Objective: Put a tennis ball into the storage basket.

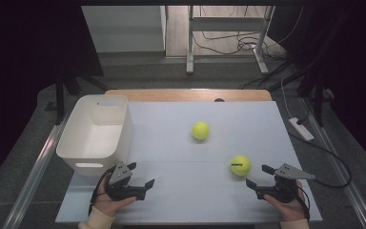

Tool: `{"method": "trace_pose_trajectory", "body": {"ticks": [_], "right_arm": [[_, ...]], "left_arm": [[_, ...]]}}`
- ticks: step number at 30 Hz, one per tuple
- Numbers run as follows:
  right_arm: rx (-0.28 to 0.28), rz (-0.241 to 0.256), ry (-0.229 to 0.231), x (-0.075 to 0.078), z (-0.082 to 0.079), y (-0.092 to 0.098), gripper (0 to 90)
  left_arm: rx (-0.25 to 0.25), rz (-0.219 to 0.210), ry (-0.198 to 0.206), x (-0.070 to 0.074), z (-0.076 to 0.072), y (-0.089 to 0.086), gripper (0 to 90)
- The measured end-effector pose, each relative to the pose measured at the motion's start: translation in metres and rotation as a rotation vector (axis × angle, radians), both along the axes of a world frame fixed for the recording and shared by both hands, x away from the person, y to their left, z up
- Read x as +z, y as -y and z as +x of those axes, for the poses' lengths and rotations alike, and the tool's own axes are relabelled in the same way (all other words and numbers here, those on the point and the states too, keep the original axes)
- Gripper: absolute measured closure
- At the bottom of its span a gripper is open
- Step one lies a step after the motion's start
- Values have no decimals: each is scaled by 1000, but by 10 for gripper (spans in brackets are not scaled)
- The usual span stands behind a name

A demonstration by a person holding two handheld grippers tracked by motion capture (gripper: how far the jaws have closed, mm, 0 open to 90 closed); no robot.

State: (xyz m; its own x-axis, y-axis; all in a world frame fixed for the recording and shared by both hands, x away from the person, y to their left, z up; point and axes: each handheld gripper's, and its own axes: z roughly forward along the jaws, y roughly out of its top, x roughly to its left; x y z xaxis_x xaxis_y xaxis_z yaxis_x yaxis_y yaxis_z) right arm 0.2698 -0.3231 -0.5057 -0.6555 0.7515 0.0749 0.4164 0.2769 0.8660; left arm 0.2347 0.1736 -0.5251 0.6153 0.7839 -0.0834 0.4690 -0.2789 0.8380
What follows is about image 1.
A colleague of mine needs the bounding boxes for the black stand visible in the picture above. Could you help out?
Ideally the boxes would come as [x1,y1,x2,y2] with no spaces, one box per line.
[45,66,110,126]
[239,58,336,128]

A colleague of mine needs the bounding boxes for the white metal desk frame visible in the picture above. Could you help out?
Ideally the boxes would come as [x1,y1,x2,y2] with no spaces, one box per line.
[185,5,275,76]

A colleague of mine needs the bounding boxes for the dark curtain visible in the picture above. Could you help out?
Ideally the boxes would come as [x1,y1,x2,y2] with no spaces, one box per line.
[266,0,366,177]
[0,0,105,194]

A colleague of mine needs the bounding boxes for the tangle of black floor cables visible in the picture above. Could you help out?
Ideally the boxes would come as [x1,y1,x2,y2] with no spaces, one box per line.
[192,5,289,61]

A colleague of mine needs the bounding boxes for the white power strip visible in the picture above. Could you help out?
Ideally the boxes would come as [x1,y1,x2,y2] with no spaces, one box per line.
[288,116,315,142]

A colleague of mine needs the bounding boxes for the long black right gripper cable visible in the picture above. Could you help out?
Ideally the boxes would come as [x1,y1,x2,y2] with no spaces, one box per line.
[288,132,353,189]

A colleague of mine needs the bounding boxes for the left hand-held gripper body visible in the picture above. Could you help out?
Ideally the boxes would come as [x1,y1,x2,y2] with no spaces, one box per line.
[104,161,147,202]

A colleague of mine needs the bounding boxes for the white cabinet panel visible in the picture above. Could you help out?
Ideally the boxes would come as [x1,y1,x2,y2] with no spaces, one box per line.
[81,5,168,53]

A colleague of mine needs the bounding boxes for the thin white cable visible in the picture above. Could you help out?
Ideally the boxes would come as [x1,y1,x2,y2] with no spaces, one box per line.
[280,77,295,119]

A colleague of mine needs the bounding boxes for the white plastic storage bin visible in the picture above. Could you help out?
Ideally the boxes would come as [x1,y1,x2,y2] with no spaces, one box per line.
[55,94,134,177]

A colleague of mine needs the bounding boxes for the white table mat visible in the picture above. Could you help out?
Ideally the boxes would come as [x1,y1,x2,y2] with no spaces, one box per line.
[55,100,323,223]

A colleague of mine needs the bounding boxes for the yellow tennis ball black print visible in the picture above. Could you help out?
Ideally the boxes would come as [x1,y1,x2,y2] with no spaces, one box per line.
[229,155,253,177]

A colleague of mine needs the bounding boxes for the black right wrist strap cable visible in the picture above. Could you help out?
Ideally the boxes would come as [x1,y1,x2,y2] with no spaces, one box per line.
[295,180,311,221]

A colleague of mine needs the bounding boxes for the person's left hand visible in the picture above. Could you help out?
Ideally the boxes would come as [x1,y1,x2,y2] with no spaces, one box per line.
[92,180,137,218]

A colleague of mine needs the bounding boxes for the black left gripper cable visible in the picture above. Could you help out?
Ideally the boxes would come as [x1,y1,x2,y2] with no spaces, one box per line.
[88,165,117,217]

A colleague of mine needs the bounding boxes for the plain yellow tennis ball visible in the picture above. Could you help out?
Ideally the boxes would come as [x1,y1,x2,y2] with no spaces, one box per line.
[191,120,211,141]

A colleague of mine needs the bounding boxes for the black plug cable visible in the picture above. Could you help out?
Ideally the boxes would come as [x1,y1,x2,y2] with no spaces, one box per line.
[296,92,314,126]

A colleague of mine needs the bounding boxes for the person's right hand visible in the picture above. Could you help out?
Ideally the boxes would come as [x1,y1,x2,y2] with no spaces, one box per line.
[263,179,308,222]

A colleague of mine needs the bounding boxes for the aluminium floor rail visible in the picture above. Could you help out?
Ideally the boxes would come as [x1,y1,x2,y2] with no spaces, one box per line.
[299,96,366,229]
[1,108,74,229]

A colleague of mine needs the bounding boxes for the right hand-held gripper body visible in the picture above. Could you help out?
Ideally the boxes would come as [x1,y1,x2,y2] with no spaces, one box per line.
[255,162,316,204]

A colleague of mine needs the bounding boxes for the wooden table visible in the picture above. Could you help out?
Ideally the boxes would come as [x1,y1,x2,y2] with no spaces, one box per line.
[104,89,274,103]

